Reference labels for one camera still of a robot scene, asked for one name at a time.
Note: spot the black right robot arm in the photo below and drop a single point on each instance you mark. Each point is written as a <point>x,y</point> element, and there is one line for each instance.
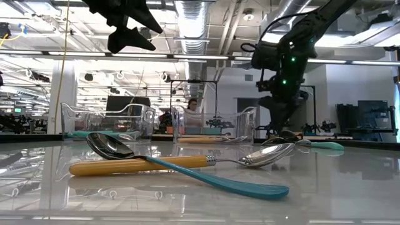
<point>315,22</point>

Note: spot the dark equipment rack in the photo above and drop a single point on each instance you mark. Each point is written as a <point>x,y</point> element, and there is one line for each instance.
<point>372,115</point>

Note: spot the clear plastic bin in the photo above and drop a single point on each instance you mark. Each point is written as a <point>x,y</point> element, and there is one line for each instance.
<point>247,125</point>
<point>67,118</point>

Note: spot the LED light bar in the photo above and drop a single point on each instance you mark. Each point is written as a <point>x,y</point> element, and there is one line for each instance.
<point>200,57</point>

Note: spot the black background rig frame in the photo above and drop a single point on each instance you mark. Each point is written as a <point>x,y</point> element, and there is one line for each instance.
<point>311,86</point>
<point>193,81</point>

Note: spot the person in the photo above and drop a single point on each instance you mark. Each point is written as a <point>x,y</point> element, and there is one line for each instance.
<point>193,104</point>

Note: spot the black background equipment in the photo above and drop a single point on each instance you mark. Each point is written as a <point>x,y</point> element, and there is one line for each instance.
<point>12,123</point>

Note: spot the black background robot arm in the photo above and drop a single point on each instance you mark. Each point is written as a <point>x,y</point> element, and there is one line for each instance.
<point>326,125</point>

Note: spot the silver ventilation duct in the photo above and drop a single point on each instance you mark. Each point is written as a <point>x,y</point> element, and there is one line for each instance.
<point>281,9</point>
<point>192,25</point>

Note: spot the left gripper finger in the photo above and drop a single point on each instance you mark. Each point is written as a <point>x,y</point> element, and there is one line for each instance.
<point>131,9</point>
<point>128,39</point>

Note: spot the black display screen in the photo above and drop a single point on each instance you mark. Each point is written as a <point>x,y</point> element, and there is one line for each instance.
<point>125,104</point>

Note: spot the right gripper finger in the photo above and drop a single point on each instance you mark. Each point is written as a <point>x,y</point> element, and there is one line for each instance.
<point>289,115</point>
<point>273,112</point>

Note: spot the white pillar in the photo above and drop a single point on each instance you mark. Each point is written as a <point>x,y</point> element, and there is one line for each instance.
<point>67,93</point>

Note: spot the green exit sign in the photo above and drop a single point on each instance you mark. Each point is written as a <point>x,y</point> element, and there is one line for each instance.
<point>17,110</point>

